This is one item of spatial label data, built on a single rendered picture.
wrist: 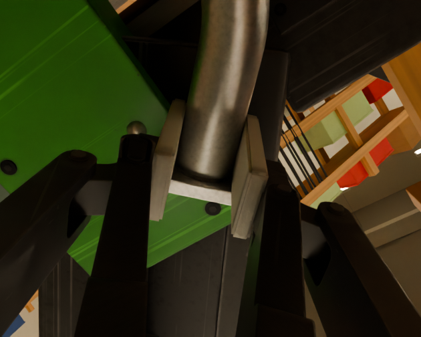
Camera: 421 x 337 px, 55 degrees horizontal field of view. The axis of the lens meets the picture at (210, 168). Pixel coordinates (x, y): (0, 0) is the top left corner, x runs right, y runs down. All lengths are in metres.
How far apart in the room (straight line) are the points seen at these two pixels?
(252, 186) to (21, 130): 0.15
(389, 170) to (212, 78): 9.42
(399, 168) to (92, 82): 9.44
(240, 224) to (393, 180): 9.50
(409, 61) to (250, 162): 0.87
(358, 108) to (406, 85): 2.74
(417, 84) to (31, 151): 0.88
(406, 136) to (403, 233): 3.85
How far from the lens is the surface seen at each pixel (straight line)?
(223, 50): 0.18
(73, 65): 0.23
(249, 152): 0.17
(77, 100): 0.24
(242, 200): 0.15
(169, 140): 0.16
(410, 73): 1.01
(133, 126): 0.23
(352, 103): 3.71
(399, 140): 4.17
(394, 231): 7.77
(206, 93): 0.19
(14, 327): 6.44
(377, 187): 9.66
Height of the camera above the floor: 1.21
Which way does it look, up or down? 5 degrees up
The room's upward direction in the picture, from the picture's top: 148 degrees clockwise
